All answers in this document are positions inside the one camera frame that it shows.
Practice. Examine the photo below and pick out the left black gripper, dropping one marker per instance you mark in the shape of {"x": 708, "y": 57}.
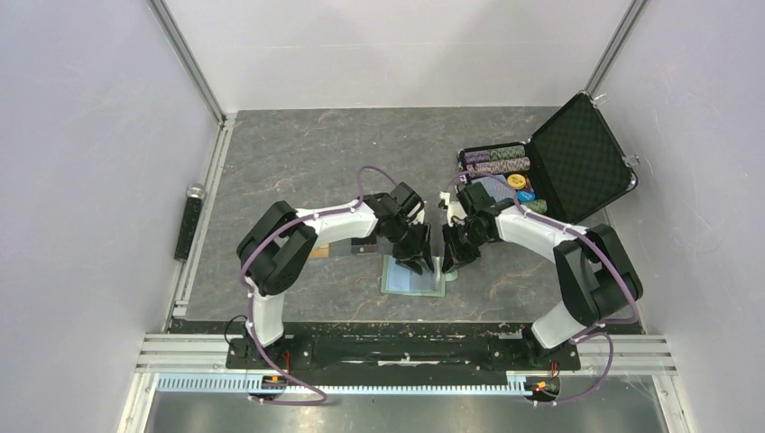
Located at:
{"x": 419, "y": 254}

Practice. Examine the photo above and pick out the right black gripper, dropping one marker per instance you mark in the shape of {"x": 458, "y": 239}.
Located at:
{"x": 454, "y": 253}

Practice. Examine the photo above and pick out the green leather card holder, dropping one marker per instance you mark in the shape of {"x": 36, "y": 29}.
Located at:
{"x": 399, "y": 280}

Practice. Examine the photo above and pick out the clear plastic card box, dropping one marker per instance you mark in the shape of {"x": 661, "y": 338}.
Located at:
{"x": 341, "y": 248}

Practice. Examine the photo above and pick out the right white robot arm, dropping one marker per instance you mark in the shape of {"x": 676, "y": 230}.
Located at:
{"x": 597, "y": 282}

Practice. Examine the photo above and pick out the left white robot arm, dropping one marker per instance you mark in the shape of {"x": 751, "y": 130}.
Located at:
{"x": 274, "y": 252}

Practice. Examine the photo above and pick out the blue playing card deck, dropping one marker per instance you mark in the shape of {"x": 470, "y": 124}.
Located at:
{"x": 498, "y": 189}

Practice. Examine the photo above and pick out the orange credit card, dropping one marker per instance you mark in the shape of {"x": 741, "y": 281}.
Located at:
{"x": 320, "y": 252}

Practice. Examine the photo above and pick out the yellow dealer chip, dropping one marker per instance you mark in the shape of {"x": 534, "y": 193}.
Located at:
{"x": 517, "y": 181}

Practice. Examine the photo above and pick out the black poker chip case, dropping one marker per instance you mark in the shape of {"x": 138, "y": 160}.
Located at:
{"x": 573, "y": 161}

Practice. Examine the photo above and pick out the black tool silver knob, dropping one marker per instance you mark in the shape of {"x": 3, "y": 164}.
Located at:
{"x": 195, "y": 196}

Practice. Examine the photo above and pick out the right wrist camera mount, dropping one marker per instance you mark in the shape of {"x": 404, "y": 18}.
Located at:
{"x": 455, "y": 213}

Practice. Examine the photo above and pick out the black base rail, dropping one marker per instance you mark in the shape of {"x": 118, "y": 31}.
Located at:
{"x": 311, "y": 346}

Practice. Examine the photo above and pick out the white slotted cable duct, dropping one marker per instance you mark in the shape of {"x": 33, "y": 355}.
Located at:
{"x": 273, "y": 384}

